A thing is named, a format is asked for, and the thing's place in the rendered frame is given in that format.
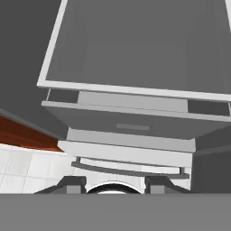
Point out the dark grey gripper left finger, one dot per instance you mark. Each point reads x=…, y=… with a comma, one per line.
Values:
x=73, y=182

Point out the dark grey cupboard run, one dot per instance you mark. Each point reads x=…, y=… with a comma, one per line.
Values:
x=212, y=168

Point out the round black and white object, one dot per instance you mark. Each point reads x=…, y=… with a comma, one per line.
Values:
x=114, y=188

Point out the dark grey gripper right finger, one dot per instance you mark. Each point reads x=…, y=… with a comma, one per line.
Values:
x=156, y=182

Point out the grey drawer front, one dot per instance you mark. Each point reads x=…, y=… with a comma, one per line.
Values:
x=90, y=117

